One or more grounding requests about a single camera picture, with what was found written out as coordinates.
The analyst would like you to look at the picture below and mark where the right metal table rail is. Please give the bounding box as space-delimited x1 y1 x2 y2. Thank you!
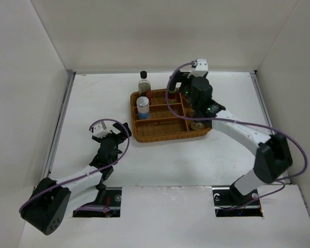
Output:
250 70 291 184

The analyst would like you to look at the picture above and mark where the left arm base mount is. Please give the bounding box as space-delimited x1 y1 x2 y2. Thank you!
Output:
72 184 122 218

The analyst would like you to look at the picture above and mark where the brown wicker divided tray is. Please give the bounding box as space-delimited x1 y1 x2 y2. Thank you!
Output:
130 89 211 143

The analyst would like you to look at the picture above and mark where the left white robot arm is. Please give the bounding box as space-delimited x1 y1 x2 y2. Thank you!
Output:
19 119 132 236

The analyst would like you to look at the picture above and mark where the silver lid spice jar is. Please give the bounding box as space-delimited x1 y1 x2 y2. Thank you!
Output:
136 96 150 119

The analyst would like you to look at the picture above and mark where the dark sauce bottle black cap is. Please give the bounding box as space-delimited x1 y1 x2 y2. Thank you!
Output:
138 71 151 104

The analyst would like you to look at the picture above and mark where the left metal table rail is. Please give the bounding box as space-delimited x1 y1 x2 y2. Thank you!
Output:
40 70 76 179

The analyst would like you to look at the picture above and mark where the red sauce bottle yellow cap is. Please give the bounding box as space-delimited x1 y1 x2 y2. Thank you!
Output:
167 89 179 104

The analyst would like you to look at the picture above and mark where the metal table rail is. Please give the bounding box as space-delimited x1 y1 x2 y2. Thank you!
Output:
40 70 76 179
250 70 291 184

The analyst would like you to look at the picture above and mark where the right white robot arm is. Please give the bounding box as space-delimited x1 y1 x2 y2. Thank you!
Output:
167 70 292 205

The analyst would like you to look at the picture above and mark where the pink lid spice bottle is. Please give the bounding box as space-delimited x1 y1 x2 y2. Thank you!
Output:
188 106 195 118

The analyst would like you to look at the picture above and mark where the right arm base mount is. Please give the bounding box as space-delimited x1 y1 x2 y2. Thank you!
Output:
212 185 263 218

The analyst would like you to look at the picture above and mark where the black cap spice bottle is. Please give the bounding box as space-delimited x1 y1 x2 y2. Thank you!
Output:
190 121 206 131

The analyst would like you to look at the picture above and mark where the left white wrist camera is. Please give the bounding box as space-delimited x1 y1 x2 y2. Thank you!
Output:
90 121 110 138

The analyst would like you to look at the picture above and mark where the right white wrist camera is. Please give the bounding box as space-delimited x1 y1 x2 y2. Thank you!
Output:
188 58 208 78

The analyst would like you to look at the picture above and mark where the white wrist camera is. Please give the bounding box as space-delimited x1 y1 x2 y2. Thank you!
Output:
90 121 110 138
188 58 208 78

